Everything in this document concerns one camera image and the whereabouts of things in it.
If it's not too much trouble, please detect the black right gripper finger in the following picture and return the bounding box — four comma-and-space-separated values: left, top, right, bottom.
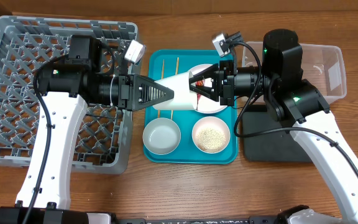
189, 64, 220, 85
189, 84, 219, 101

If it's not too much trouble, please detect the wooden chopstick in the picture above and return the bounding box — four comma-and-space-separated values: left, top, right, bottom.
157, 59, 165, 118
170, 57, 180, 120

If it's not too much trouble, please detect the white rice bowl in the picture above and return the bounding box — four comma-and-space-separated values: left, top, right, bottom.
191, 116, 231, 154

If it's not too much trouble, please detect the red snack wrapper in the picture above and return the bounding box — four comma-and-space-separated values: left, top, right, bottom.
196, 79, 205, 102

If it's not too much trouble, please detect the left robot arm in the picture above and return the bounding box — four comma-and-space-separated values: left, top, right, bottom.
0, 35, 174, 223

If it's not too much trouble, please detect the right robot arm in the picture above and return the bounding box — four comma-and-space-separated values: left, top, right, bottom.
188, 29, 358, 223

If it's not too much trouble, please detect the black food waste tray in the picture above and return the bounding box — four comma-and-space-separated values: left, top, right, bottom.
242, 105, 311, 163

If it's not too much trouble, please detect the large white plate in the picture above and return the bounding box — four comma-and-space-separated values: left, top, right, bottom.
189, 64, 226, 114

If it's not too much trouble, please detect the teal plastic tray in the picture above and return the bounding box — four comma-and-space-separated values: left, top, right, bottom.
144, 49, 239, 164

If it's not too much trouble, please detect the grey shallow bowl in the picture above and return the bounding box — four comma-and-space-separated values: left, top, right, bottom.
142, 118, 181, 155

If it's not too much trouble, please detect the clear plastic bin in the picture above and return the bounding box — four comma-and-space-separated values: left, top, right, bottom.
241, 41, 347, 106

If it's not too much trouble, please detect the grey plastic dish rack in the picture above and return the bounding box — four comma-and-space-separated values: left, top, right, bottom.
0, 16, 140, 174

